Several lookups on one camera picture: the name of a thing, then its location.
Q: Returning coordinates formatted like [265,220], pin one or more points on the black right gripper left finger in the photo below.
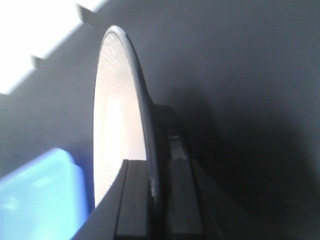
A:
[134,216]

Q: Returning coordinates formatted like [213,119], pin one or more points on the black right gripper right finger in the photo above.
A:
[183,218]

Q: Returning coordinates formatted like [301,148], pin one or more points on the blue plastic tray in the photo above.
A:
[44,199]

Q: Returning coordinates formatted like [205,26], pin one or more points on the beige plate with black rim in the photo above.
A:
[123,127]

